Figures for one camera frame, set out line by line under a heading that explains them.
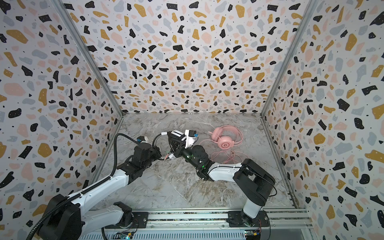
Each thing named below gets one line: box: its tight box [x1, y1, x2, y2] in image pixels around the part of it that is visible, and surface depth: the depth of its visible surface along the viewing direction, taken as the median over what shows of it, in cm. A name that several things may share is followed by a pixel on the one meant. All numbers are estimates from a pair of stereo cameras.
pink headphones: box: [211, 125, 244, 151], surface depth 102 cm
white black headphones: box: [167, 130, 186, 152], surface depth 80 cm
